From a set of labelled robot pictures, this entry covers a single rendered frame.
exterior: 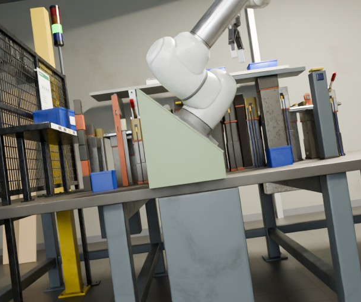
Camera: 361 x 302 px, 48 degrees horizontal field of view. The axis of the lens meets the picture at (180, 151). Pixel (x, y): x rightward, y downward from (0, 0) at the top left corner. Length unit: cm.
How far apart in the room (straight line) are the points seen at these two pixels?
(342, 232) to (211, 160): 57
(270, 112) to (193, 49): 70
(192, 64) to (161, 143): 31
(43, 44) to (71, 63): 220
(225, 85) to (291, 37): 375
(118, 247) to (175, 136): 48
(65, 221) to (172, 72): 169
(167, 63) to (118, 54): 368
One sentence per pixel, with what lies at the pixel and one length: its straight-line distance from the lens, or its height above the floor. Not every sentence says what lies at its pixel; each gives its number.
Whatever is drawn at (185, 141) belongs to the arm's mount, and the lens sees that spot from 144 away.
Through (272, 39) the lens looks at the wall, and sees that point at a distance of 525.
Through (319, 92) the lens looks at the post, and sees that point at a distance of 216.
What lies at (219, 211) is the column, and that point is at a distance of 150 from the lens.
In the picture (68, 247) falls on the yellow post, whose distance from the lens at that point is 295.
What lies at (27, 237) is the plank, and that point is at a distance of 463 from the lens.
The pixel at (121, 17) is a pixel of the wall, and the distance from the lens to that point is 529.
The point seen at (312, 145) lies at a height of 78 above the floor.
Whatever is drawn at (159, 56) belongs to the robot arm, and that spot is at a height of 116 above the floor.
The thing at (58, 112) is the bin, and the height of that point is 113.
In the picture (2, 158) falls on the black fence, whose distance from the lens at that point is 189.
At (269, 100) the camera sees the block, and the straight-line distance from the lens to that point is 208.
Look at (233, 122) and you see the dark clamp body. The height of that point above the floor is 95.
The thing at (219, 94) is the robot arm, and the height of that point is 102.
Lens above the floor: 76
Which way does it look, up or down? 2 degrees up
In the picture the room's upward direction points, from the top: 8 degrees counter-clockwise
